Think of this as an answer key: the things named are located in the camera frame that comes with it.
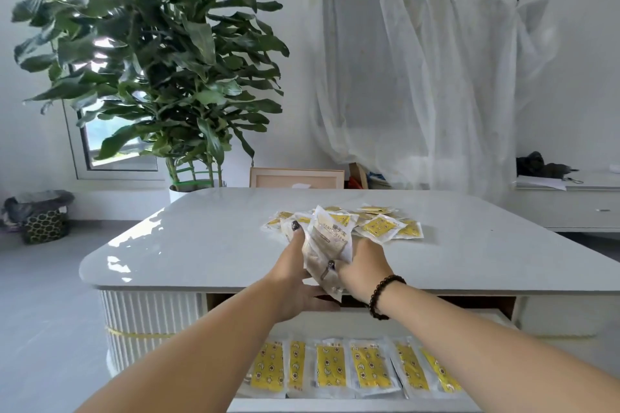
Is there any person's right forearm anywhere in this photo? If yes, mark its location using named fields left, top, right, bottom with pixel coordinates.
left=385, top=281, right=620, bottom=413

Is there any row of yellow packets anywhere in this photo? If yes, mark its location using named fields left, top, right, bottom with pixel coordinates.
left=244, top=335, right=466, bottom=400

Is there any white side cabinet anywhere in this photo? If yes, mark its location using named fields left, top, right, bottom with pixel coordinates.
left=508, top=168, right=620, bottom=234

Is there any white sheer dust cover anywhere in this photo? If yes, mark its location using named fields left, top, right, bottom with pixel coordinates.
left=309, top=0, right=561, bottom=205

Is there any large green leafy plant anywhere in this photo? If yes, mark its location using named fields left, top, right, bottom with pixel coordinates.
left=12, top=0, right=291, bottom=188

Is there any pile of yellow packets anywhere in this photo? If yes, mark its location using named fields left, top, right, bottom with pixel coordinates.
left=261, top=204, right=425, bottom=244

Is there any person's left forearm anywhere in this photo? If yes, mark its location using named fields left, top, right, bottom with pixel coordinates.
left=75, top=277, right=296, bottom=413

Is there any yellow tape strip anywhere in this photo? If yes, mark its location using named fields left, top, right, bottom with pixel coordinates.
left=105, top=326, right=175, bottom=340

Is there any person's left hand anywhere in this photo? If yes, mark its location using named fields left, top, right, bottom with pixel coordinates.
left=267, top=220, right=341, bottom=324

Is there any brown cardboard box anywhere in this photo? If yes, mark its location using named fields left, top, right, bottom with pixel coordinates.
left=348, top=162, right=369, bottom=190

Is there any white plant pot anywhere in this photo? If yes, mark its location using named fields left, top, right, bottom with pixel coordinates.
left=168, top=183, right=229, bottom=205

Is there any dark bead bracelet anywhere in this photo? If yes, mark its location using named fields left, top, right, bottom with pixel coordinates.
left=367, top=274, right=407, bottom=321

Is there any wooden picture frame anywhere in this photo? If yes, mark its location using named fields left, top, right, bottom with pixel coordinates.
left=249, top=167, right=346, bottom=190

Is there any person's right hand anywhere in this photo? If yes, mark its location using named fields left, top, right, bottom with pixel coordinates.
left=322, top=236, right=394, bottom=305

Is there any white drawer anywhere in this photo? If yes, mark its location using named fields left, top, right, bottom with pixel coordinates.
left=225, top=308, right=522, bottom=413

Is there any dark patterned basket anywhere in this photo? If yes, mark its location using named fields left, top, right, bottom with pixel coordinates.
left=21, top=208, right=68, bottom=245

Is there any small white framed window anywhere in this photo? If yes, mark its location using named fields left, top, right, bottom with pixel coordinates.
left=63, top=97, right=168, bottom=181

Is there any black plastic bag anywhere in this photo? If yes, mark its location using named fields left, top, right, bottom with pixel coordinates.
left=515, top=151, right=580, bottom=180

